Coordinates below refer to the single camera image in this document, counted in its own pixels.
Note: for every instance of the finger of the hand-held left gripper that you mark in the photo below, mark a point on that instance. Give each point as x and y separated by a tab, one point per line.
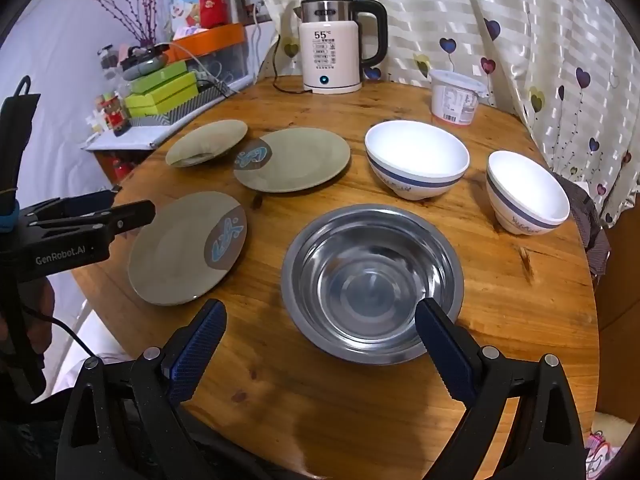
130	216
85	201

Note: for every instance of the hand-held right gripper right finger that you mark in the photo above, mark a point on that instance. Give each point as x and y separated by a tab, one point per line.
445	355

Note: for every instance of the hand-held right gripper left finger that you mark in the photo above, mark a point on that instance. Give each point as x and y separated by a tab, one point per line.
200	345

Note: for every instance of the olive green plate blue logo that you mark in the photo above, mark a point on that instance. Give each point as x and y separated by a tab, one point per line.
300	160
185	250

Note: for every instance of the stainless steel bowl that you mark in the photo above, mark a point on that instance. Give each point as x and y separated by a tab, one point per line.
370	280

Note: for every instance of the small olive green plate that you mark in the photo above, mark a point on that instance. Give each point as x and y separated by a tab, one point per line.
207	142

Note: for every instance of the small white bowl blue band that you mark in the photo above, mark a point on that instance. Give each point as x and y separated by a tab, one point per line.
527	190

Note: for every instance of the large white bowl blue band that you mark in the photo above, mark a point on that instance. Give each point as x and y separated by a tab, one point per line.
415	152

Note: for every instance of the person's left hand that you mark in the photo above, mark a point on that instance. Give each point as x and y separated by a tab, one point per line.
40	310

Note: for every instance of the small red toy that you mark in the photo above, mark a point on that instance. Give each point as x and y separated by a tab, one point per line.
121	169

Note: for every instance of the white marble board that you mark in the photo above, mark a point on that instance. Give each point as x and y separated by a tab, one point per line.
135	137

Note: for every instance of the green flat box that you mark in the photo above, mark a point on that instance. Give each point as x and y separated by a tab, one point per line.
160	77
165	97

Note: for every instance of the grey chevron pattern box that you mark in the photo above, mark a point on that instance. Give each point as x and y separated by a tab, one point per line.
200	102

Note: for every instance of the small clear bottle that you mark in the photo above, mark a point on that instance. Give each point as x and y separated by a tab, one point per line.
107	62

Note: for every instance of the grey round device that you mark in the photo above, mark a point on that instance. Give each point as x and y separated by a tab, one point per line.
145	62

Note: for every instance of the wooden cabinet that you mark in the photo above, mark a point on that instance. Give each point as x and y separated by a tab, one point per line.
620	320

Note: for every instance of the pink shoe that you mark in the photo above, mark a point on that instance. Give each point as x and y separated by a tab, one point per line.
602	452

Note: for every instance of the dark patterned cloth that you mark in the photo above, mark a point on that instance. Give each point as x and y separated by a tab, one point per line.
590	225

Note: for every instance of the orange lidded storage box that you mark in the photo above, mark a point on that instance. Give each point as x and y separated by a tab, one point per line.
215	40

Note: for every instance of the purple flower branches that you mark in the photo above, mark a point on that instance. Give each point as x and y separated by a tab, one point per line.
135	10

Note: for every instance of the colourful cartoon gift bag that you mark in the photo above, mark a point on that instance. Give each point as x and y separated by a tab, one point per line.
182	5

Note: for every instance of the white electric kettle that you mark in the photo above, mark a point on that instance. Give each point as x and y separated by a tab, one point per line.
330	60

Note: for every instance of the white plastic tub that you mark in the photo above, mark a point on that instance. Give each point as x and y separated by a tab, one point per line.
455	100

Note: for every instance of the heart print curtain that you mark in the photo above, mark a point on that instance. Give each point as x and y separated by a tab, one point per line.
525	35

